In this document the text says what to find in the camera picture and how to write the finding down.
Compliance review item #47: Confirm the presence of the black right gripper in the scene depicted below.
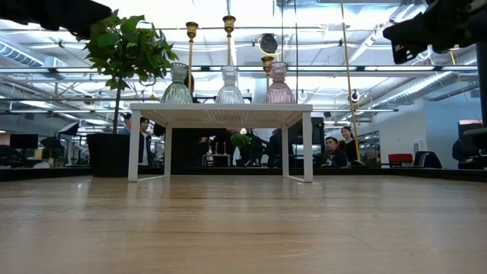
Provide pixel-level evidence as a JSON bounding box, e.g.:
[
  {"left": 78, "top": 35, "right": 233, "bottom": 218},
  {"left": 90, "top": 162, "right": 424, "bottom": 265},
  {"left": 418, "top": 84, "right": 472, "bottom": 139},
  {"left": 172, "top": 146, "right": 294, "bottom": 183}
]
[{"left": 382, "top": 0, "right": 487, "bottom": 65}]

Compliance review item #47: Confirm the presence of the black round ceiling fixture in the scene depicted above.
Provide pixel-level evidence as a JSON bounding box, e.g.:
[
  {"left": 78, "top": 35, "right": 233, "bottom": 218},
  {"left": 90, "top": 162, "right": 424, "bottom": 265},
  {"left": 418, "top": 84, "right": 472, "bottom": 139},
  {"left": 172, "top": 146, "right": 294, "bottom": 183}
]
[{"left": 259, "top": 33, "right": 279, "bottom": 55}]

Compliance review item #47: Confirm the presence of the green ribbed glass candle holder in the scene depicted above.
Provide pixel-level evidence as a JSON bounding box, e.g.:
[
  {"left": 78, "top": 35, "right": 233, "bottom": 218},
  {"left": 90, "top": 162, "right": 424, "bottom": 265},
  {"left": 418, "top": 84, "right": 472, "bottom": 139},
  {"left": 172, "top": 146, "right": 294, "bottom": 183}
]
[{"left": 160, "top": 62, "right": 193, "bottom": 104}]

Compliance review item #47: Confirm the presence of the small green background plant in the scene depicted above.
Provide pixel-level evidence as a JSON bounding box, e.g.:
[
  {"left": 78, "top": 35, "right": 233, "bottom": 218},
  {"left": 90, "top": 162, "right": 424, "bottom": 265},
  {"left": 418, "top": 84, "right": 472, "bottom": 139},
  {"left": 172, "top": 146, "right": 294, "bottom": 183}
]
[{"left": 231, "top": 132, "right": 253, "bottom": 150}]

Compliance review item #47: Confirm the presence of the small white background table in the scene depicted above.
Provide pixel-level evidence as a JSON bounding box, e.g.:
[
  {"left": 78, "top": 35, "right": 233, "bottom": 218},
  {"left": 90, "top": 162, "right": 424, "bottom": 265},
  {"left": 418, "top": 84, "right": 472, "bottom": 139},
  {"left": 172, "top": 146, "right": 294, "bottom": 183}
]
[{"left": 201, "top": 152, "right": 232, "bottom": 167}]

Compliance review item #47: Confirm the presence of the black studio lamp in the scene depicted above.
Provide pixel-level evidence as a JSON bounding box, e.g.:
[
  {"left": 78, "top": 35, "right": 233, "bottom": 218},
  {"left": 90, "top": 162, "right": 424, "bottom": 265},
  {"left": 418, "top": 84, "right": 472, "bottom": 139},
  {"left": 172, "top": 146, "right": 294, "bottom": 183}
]
[{"left": 57, "top": 121, "right": 81, "bottom": 139}]

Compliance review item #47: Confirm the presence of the short brass candlestick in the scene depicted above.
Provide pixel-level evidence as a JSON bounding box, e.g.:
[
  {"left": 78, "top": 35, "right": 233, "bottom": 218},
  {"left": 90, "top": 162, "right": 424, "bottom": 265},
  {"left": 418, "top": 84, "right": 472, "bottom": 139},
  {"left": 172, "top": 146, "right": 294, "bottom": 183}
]
[{"left": 260, "top": 56, "right": 275, "bottom": 91}]

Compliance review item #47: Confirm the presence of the black aluminium table frame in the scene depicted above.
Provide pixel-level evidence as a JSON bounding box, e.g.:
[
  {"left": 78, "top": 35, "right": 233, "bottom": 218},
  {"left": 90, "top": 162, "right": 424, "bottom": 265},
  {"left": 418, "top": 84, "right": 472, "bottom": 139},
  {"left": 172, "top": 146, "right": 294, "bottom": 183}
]
[{"left": 0, "top": 165, "right": 487, "bottom": 183}]

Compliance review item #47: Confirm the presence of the tall brass candlestick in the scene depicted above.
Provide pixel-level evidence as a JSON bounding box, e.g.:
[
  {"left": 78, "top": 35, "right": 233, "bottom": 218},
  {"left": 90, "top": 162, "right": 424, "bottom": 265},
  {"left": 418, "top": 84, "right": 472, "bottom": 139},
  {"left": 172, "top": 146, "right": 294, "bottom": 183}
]
[
  {"left": 222, "top": 14, "right": 237, "bottom": 69},
  {"left": 185, "top": 21, "right": 199, "bottom": 94}
]

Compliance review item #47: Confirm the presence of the black computer monitor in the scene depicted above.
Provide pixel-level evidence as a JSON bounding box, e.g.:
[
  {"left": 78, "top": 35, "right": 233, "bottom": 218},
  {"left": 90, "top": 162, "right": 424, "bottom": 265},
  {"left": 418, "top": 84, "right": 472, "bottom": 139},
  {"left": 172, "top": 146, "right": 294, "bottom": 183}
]
[{"left": 9, "top": 133, "right": 40, "bottom": 151}]

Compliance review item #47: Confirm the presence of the green leafy plant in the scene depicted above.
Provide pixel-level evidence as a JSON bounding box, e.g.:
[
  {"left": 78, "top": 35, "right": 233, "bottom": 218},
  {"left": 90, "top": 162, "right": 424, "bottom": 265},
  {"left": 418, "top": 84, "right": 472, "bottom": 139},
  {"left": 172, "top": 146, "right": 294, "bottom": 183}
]
[{"left": 75, "top": 9, "right": 180, "bottom": 135}]

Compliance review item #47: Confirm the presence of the black stand pole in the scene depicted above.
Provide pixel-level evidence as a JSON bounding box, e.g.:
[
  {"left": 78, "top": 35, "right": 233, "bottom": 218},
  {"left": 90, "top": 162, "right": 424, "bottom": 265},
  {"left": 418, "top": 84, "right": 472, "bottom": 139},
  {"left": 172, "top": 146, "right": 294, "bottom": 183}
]
[{"left": 476, "top": 41, "right": 487, "bottom": 127}]

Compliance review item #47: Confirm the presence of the dark office chair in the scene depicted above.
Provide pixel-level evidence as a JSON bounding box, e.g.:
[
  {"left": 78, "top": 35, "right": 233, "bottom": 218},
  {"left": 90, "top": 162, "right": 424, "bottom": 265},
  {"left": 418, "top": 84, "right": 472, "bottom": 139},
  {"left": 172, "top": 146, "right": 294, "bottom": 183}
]
[{"left": 412, "top": 151, "right": 443, "bottom": 170}]

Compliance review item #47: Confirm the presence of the black plant pot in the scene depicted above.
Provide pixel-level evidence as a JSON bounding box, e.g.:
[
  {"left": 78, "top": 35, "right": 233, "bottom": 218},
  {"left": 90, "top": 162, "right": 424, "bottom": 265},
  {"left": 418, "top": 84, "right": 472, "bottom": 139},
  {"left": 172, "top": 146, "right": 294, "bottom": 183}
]
[{"left": 86, "top": 132, "right": 130, "bottom": 178}]

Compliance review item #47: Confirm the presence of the white perforated metal shelf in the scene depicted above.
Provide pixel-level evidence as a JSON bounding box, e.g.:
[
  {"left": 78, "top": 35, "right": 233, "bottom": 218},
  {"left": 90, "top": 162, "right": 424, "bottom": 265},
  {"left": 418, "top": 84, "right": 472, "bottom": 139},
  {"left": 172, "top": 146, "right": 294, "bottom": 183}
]
[{"left": 128, "top": 103, "right": 314, "bottom": 183}]

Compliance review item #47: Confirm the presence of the yellow hanging cable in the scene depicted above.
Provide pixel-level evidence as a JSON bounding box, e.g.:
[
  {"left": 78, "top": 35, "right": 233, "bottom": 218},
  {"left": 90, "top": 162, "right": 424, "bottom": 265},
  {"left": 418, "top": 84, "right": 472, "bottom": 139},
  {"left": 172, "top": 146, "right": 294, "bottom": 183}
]
[{"left": 339, "top": 0, "right": 361, "bottom": 161}]

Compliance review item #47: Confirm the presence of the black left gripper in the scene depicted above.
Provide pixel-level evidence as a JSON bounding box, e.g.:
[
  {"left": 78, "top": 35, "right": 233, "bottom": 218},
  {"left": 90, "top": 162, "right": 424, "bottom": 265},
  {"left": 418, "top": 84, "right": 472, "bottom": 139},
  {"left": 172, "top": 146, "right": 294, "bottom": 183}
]
[{"left": 0, "top": 0, "right": 113, "bottom": 40}]

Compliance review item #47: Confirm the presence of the pink ribbed glass candle holder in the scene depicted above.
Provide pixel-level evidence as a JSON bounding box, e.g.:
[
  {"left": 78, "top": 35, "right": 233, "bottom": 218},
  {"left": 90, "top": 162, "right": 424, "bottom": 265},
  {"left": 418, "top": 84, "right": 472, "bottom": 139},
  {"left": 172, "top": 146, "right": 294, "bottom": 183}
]
[{"left": 263, "top": 62, "right": 297, "bottom": 105}]

